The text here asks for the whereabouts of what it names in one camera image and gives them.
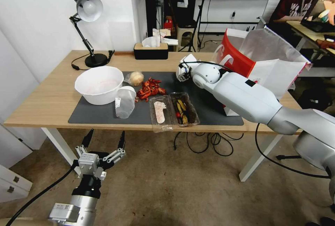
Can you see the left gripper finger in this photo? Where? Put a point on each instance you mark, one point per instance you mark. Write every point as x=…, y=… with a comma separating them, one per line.
x=121, y=142
x=87, y=138

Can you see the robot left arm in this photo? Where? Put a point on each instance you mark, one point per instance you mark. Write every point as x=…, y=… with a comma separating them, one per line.
x=74, y=210

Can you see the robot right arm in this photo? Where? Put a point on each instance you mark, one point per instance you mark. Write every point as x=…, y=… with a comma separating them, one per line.
x=246, y=97

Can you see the clear disposable takeout box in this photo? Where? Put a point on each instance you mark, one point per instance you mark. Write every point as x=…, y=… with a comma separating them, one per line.
x=162, y=126

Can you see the bun in clear bag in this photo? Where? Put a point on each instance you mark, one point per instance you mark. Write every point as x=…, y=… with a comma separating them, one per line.
x=136, y=78

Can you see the black tissue box wooden lid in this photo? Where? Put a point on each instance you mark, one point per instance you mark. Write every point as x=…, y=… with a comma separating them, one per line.
x=150, y=52

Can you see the red and white delivery bag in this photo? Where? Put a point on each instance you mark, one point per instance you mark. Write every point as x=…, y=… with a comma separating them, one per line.
x=274, y=50

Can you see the black bag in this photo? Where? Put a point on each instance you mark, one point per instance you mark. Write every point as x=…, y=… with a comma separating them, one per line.
x=314, y=100

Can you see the dark grey table mat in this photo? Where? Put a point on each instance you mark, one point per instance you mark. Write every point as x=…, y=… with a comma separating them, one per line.
x=104, y=116

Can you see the clear plastic cup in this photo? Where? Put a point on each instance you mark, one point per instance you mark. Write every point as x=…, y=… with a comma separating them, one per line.
x=125, y=105

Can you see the pink-stained white paper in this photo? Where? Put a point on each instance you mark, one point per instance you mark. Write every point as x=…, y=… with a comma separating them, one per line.
x=159, y=112

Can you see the white plastic bowl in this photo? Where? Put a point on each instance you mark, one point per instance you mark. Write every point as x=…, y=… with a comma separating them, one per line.
x=99, y=84

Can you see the red food scraps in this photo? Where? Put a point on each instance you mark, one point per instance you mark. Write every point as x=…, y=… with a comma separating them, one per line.
x=149, y=91

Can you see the wooden table with white legs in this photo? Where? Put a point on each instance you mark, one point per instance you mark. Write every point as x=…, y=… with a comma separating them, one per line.
x=47, y=92

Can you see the yellow-brown peel scraps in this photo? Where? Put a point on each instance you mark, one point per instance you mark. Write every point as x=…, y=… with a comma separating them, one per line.
x=183, y=110

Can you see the white cabinet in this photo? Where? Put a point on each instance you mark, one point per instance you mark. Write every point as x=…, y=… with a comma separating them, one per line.
x=13, y=92

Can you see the white tissue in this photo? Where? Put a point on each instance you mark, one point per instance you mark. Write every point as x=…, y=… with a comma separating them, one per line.
x=150, y=41

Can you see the white papers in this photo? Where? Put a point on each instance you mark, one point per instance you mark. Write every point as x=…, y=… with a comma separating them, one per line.
x=165, y=36

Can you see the beige plastic stool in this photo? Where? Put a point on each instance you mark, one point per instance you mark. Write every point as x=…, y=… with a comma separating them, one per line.
x=186, y=30

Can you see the black desk lamp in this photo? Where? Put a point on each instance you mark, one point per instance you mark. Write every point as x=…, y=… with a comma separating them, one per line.
x=90, y=7

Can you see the black tripod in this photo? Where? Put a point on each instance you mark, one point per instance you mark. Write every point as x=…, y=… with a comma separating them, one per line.
x=201, y=13

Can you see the black laptop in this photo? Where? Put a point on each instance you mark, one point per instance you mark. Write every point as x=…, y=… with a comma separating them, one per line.
x=316, y=25

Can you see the white paper cup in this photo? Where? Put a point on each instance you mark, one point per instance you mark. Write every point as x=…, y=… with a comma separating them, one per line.
x=324, y=16

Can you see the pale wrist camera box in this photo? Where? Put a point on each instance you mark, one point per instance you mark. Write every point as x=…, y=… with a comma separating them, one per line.
x=87, y=164

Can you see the wooden desk with white frame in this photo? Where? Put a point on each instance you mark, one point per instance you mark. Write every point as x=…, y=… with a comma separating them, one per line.
x=308, y=33

